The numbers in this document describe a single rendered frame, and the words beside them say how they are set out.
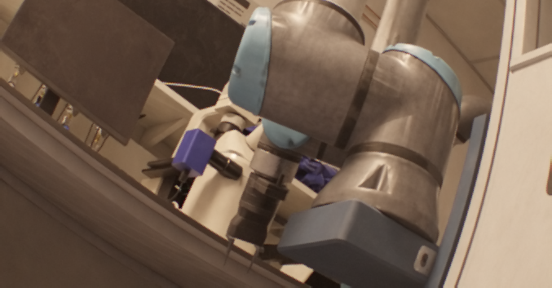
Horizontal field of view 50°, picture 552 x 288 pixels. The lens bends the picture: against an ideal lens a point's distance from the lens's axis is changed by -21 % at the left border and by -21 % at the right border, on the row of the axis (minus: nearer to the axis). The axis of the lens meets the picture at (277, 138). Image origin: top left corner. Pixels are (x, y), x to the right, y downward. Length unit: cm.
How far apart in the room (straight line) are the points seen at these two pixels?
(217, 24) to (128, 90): 76
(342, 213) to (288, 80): 20
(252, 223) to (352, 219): 62
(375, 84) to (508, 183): 33
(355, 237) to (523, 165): 26
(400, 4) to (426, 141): 46
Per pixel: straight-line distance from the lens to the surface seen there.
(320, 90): 95
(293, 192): 259
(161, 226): 158
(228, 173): 170
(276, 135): 129
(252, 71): 96
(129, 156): 245
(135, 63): 195
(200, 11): 257
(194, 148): 164
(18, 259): 227
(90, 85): 186
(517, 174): 71
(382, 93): 96
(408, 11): 135
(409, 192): 90
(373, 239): 86
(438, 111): 98
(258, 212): 143
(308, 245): 90
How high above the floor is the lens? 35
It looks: 23 degrees up
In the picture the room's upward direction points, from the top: 23 degrees clockwise
